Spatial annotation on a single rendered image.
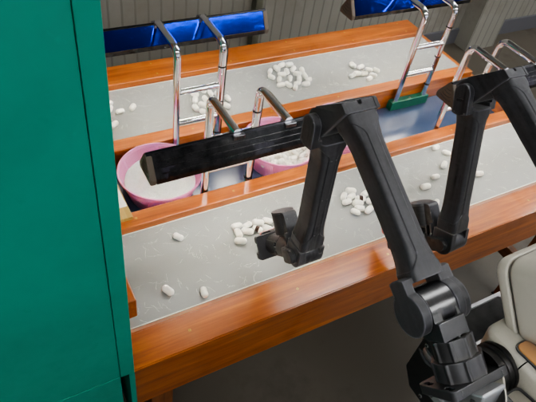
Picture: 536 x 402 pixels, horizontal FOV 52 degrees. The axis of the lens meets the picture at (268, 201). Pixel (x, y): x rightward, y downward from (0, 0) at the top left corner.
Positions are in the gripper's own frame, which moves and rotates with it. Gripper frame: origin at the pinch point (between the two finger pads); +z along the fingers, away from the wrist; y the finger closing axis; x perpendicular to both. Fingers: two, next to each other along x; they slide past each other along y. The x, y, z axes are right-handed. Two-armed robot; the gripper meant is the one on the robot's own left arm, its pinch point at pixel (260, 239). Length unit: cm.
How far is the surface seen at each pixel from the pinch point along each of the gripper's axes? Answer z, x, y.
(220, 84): 28, -45, -10
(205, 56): 77, -61, -27
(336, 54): 69, -52, -86
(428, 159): 16, -5, -79
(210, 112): 4.1, -36.8, 4.7
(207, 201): 20.6, -11.3, 5.3
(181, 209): 20.5, -11.1, 13.9
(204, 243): 12.5, -0.8, 12.0
